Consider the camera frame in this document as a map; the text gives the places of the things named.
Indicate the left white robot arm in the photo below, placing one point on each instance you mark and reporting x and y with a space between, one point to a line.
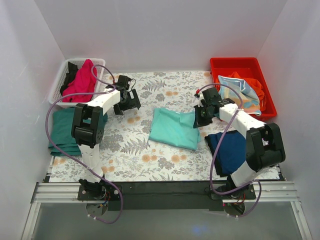
92 185

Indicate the orange shirt in bin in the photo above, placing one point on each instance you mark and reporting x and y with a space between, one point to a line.
255 84

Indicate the folded dark green shirt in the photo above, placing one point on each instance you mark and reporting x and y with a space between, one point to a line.
60 130

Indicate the turquoise t shirt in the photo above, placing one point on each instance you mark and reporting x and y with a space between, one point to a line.
174 128

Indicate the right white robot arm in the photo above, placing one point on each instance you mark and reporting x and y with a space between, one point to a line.
264 146

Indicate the patterned light blue shirt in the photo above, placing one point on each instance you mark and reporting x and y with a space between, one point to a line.
251 101

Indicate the red plastic bin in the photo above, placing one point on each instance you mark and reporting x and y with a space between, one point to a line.
247 67

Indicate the folded navy blue shirt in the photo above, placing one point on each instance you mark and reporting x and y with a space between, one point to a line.
231 154

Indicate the aluminium mounting rail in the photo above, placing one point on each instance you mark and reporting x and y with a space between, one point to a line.
66 192

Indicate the black garment in basket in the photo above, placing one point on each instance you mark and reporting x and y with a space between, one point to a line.
69 77

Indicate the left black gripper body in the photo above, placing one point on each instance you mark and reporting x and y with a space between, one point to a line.
132 100

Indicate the magenta shirt in basket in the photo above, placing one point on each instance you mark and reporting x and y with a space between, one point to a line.
84 82

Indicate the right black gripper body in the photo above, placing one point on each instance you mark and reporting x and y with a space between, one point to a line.
200 116

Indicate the white plastic basket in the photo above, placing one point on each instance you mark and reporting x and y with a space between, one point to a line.
55 94

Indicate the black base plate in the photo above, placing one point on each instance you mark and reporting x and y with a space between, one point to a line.
155 195

